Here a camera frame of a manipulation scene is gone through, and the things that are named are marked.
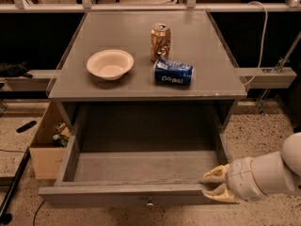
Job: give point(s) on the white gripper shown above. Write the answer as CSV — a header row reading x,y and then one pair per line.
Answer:
x,y
239,178

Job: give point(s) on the grey top drawer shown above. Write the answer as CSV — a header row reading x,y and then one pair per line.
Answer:
x,y
138,154

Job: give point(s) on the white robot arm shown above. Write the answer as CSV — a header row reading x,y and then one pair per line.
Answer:
x,y
279,172

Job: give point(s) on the grey drawer cabinet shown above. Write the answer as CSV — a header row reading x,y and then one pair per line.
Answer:
x,y
193,40

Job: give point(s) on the blue Pepsi can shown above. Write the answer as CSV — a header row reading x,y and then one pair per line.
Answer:
x,y
173,72

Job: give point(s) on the gold crushed soda can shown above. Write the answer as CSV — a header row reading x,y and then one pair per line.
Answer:
x,y
160,36

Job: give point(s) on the white paper bowl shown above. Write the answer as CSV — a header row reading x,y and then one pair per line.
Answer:
x,y
110,64

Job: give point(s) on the trash items in box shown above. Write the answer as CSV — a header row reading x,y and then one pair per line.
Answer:
x,y
62,135

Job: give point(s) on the cardboard box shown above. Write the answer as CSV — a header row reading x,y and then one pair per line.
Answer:
x,y
46,153

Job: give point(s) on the black marker on floor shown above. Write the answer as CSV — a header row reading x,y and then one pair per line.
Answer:
x,y
26,126

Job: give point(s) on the black bar on floor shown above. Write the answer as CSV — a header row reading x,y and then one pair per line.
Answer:
x,y
11,183

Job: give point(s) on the black object on ledge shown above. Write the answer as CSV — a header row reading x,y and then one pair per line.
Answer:
x,y
14,70

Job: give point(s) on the metal railing frame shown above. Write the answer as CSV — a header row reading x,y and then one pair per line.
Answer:
x,y
87,5

